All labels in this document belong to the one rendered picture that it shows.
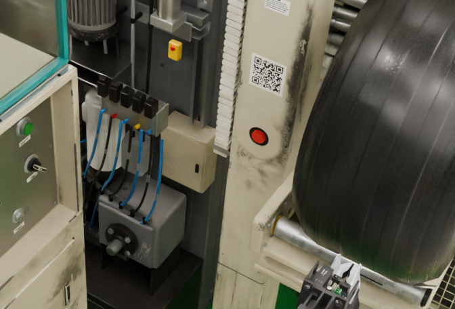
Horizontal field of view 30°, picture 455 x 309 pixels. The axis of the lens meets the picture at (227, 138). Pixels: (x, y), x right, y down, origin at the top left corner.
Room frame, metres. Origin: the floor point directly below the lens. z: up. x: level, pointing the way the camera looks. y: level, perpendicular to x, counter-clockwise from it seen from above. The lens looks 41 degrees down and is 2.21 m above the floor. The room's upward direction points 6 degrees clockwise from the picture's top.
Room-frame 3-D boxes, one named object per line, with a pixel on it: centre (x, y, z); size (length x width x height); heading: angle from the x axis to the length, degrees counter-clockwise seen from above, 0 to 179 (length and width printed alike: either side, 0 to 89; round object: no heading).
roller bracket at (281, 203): (1.36, -0.17, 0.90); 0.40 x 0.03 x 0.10; 154
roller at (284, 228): (1.15, -0.27, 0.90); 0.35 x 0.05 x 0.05; 64
